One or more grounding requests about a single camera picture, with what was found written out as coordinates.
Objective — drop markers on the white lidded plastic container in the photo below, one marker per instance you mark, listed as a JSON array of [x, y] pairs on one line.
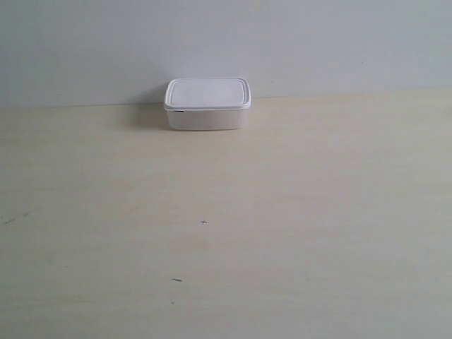
[[207, 104]]

